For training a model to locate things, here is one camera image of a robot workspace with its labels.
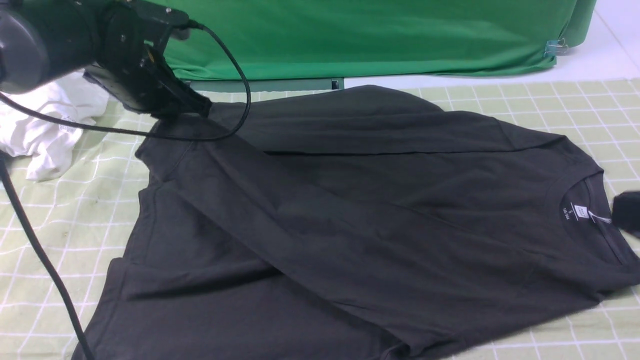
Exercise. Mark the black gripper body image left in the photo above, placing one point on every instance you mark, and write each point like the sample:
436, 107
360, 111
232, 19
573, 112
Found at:
133, 35

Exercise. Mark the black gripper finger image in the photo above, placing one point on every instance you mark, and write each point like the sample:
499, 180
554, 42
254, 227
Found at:
626, 212
174, 97
135, 94

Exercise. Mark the dark gray long-sleeved shirt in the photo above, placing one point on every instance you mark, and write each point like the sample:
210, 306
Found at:
360, 224

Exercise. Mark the dark green metal base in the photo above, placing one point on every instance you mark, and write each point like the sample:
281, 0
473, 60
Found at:
276, 85

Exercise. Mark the green backdrop cloth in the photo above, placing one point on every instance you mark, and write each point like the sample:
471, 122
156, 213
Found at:
306, 39

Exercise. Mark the blue binder clip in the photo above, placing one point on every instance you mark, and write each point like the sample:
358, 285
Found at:
555, 48

